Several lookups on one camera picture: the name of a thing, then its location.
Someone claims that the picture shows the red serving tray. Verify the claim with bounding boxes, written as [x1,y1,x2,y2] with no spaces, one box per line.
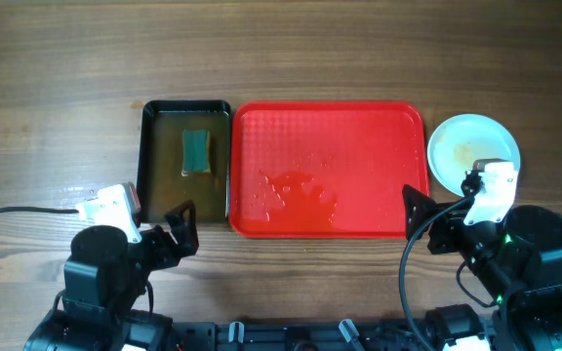
[228,101,429,239]

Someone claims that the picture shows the black water tray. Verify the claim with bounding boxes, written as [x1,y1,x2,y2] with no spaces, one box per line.
[137,99,231,223]

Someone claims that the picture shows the light blue plate top right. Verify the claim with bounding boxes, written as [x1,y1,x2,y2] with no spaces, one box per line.
[426,114,521,196]

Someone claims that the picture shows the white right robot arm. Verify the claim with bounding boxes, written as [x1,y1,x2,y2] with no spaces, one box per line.
[400,185,562,350]

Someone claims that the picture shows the green yellow sponge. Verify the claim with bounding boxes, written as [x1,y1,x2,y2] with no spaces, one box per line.
[181,130,211,176]

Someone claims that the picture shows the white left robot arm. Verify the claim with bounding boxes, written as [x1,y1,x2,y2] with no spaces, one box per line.
[23,201,199,351]

